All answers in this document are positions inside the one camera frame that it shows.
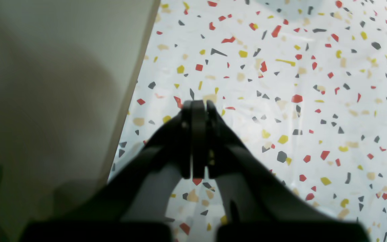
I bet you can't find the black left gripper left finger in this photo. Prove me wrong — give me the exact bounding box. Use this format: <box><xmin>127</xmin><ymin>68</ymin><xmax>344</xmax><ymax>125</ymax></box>
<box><xmin>20</xmin><ymin>101</ymin><xmax>192</xmax><ymax>242</ymax></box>

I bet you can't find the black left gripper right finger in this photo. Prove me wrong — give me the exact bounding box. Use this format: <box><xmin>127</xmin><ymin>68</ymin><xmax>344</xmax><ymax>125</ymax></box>
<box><xmin>192</xmin><ymin>100</ymin><xmax>369</xmax><ymax>242</ymax></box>

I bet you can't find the terrazzo patterned tablecloth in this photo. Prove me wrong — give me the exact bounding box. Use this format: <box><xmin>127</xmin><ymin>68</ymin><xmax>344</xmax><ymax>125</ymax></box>
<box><xmin>109</xmin><ymin>0</ymin><xmax>387</xmax><ymax>242</ymax></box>

